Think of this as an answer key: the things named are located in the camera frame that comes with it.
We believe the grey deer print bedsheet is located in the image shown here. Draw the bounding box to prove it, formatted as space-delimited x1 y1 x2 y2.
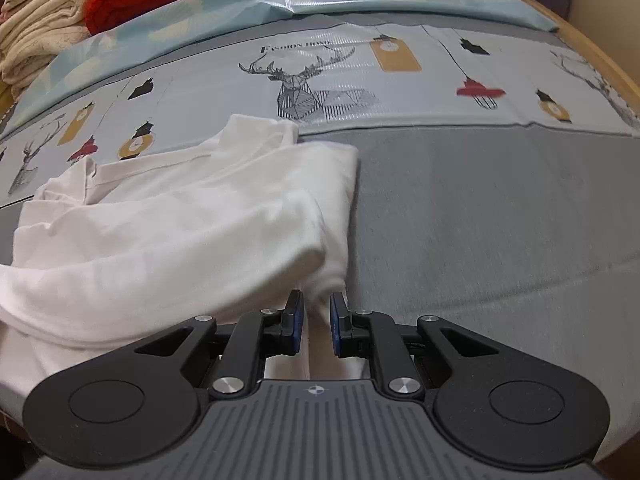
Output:
1 13 639 457

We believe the cream folded blanket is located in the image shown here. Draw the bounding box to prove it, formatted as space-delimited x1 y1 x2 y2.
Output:
1 0 90 102

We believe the white shirt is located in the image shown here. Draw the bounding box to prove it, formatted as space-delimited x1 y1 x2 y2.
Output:
1 115 358 408

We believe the light blue patterned quilt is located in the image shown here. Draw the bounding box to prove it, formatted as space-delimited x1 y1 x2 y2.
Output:
1 0 556 138

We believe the wooden bed frame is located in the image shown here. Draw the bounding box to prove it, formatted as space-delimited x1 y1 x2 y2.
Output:
523 0 640 114

